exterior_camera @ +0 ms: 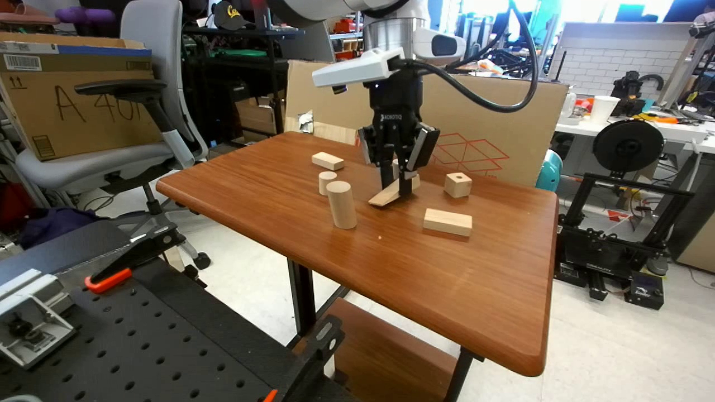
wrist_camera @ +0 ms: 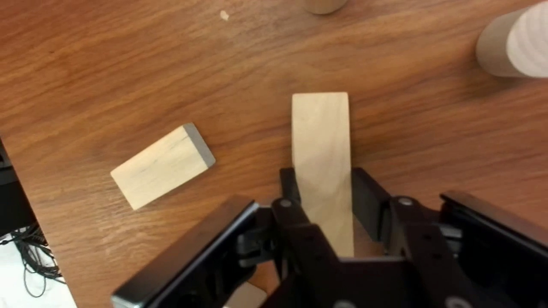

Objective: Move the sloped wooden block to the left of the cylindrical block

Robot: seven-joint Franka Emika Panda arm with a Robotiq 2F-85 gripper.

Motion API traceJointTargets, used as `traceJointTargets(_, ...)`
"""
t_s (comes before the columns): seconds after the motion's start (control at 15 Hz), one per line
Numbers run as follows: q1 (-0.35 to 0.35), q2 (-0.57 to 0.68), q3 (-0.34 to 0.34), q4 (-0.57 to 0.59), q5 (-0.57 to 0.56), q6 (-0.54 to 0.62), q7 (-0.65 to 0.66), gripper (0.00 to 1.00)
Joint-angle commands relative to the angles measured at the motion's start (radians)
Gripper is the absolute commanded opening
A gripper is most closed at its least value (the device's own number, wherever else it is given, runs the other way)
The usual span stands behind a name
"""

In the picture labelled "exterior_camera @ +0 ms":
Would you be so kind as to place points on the dark blue bag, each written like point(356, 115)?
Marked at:
point(53, 226)

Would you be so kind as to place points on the teal chair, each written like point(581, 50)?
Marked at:
point(552, 170)

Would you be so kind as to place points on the black 3d printer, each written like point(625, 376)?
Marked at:
point(620, 234)

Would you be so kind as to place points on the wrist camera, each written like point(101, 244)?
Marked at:
point(357, 68)

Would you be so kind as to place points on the black shelf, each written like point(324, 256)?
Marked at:
point(234, 78)

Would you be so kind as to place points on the black cap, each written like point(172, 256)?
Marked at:
point(229, 17)

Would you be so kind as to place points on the grey office chair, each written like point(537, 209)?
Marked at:
point(162, 61)

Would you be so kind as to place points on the small flat wooden block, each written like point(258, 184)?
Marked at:
point(328, 161)

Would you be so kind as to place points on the cardboard sheet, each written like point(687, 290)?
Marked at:
point(503, 111)

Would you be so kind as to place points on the grey metal bracket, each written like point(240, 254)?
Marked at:
point(31, 318)

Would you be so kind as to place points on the short wooden cylinder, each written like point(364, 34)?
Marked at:
point(325, 180)

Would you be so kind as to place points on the large rectangular wooden block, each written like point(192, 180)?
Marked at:
point(447, 222)

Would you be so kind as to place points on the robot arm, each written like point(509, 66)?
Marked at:
point(329, 8)

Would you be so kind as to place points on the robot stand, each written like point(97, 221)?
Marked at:
point(145, 346)

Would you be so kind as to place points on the cardboard box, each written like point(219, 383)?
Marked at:
point(50, 106)

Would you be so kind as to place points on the white brick pattern panel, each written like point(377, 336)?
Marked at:
point(603, 56)

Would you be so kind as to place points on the sloped wooden block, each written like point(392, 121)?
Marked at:
point(385, 196)

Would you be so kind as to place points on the wooden cube with hole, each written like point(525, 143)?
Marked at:
point(458, 186)

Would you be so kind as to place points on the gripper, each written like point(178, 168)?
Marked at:
point(395, 103)

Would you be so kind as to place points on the tall wooden cylinder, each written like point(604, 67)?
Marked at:
point(342, 206)

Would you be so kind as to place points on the white paper cup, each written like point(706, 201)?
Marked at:
point(604, 109)

